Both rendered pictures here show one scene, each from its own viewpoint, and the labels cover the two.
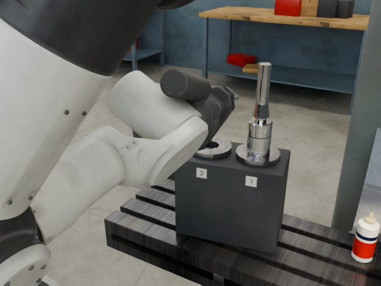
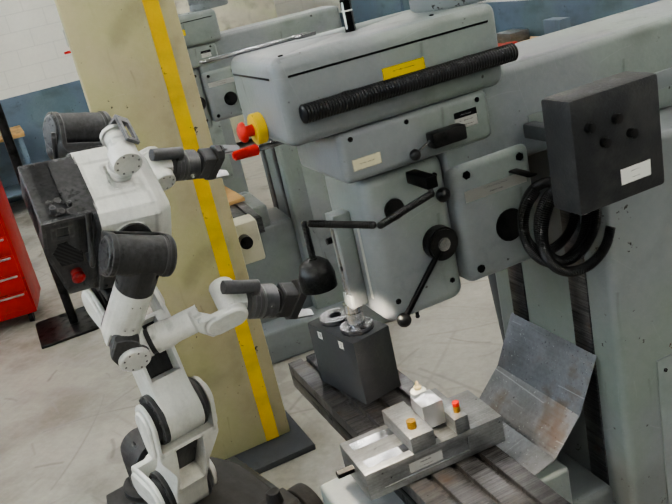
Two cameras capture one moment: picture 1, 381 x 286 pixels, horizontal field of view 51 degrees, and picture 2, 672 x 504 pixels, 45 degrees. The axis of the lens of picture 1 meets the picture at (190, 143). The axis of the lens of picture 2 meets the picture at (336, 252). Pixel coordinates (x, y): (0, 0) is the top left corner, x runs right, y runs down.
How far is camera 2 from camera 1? 1.68 m
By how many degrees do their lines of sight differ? 37
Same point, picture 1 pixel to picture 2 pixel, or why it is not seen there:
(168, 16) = not seen: outside the picture
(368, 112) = (504, 296)
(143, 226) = (306, 372)
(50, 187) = (159, 329)
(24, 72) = (119, 299)
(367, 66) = not seen: hidden behind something
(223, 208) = (335, 364)
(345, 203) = not seen: hidden behind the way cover
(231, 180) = (333, 343)
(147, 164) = (202, 324)
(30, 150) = (125, 317)
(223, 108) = (290, 294)
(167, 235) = (315, 381)
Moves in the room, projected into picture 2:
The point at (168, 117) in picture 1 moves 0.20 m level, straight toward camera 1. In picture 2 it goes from (222, 303) to (166, 342)
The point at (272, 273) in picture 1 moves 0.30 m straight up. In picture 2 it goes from (351, 415) to (327, 313)
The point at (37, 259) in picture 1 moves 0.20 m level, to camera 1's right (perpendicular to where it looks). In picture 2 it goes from (140, 351) to (199, 362)
